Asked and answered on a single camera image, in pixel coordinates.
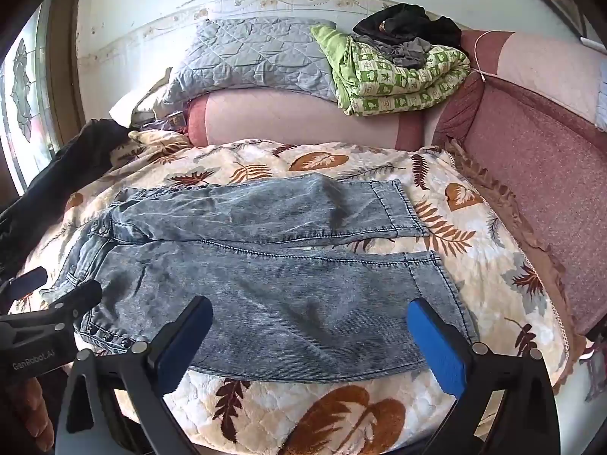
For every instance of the blue denim pants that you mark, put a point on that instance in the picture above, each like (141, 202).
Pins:
(284, 294)

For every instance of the printed grey cloth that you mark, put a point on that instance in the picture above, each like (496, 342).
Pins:
(595, 374)

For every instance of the pink upholstered sofa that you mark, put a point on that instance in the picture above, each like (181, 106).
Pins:
(545, 175)

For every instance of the dark jacket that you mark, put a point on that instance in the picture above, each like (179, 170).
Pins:
(61, 170)

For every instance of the green printed quilt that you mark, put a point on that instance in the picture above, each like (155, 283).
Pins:
(403, 85)

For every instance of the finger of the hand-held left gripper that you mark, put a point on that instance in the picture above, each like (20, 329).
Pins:
(26, 282)
(80, 296)

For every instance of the black garment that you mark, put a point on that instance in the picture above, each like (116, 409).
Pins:
(417, 23)

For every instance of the person's left hand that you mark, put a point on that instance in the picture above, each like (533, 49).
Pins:
(35, 417)

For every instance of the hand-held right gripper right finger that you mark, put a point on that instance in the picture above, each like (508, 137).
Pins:
(441, 350)

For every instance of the grey garment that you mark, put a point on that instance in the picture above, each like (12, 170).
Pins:
(408, 54)

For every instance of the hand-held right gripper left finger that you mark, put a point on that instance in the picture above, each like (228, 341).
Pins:
(185, 341)

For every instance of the stained glass window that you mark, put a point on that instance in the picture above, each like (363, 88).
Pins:
(23, 80)

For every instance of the brown fringed cloth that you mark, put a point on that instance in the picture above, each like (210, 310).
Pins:
(507, 199)

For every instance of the leaf-print cream blanket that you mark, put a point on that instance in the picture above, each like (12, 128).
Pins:
(474, 256)

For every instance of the grey quilted blanket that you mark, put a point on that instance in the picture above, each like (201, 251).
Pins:
(246, 57)

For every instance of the white pillow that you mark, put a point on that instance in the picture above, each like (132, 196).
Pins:
(128, 104)

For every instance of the dark wall frame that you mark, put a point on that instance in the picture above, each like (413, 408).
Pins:
(564, 4)

